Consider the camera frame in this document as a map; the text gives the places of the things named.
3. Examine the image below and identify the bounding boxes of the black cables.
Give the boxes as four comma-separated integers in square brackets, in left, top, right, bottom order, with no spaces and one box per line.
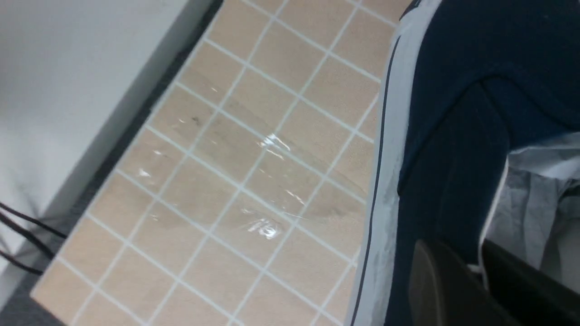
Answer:
[0,202,68,276]

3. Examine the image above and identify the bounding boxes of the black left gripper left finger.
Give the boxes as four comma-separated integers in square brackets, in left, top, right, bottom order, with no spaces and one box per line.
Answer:
[409,240,517,326]

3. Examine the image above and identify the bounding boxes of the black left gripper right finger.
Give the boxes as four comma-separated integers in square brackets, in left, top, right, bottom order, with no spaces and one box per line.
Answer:
[481,240,580,326]

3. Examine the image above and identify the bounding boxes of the navy slip-on shoe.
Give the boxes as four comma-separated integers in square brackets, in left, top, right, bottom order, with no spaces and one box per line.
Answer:
[344,0,579,326]

